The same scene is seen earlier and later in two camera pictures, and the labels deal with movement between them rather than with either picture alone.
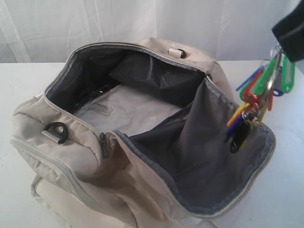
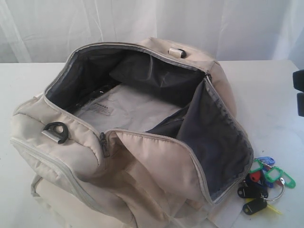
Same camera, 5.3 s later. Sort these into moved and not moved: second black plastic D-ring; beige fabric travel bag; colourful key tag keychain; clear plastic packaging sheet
Moved: colourful key tag keychain; beige fabric travel bag
Not moved: second black plastic D-ring; clear plastic packaging sheet
